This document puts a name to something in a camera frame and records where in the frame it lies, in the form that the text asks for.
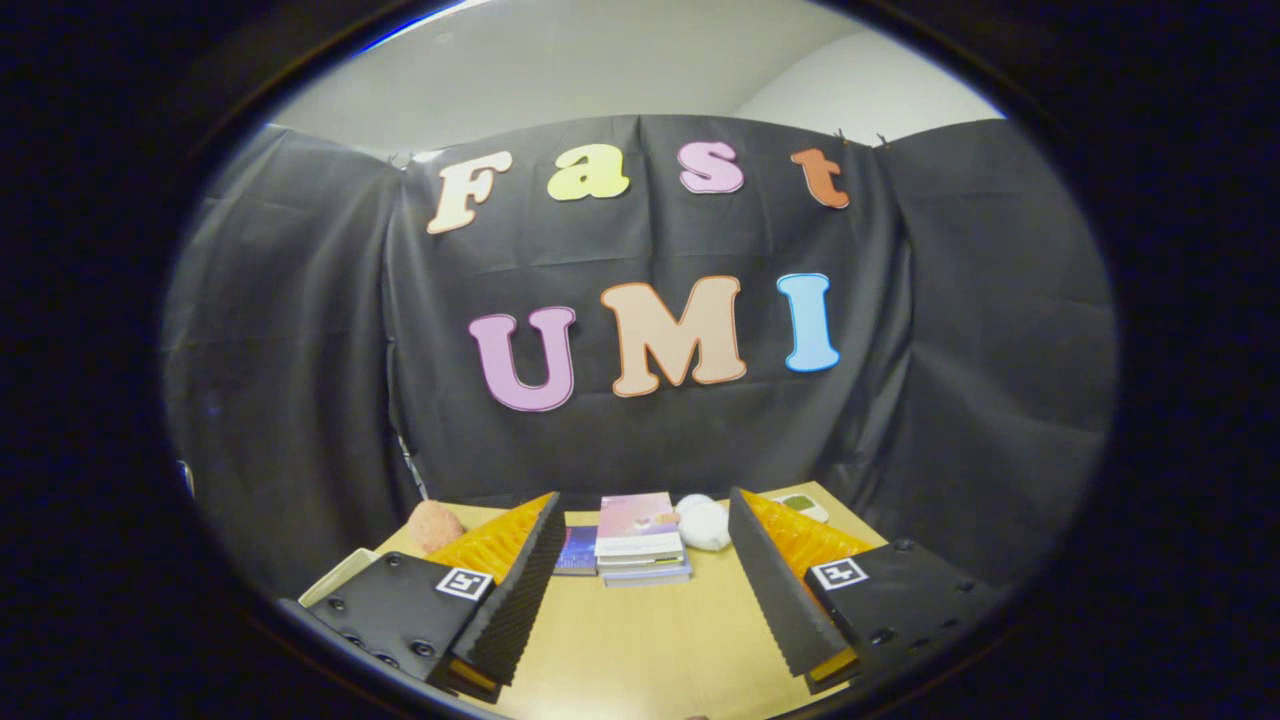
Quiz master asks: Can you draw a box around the brown cardboard storage box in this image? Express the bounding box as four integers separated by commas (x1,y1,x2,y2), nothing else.
298,547,381,608

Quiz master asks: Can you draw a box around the dark blue cover book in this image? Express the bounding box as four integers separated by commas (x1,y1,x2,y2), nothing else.
553,525,601,578

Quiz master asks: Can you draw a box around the orange plush ball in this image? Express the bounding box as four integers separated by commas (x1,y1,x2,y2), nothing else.
407,499,466,554

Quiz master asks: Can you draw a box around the white plush ball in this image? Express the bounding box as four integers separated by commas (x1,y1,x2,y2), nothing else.
675,493,733,552

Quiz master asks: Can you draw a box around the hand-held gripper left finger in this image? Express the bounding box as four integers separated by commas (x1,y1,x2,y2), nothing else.
305,490,566,704

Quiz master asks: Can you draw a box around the grey blue book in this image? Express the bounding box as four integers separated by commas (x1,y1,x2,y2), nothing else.
603,565,693,589

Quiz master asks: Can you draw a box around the black hanging cable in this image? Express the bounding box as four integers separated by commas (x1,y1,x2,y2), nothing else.
393,430,429,501

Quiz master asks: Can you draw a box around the pink cover book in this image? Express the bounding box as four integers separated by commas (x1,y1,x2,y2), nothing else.
597,491,686,559

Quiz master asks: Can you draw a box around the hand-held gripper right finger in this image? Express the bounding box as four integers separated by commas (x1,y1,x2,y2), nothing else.
727,487,1011,696

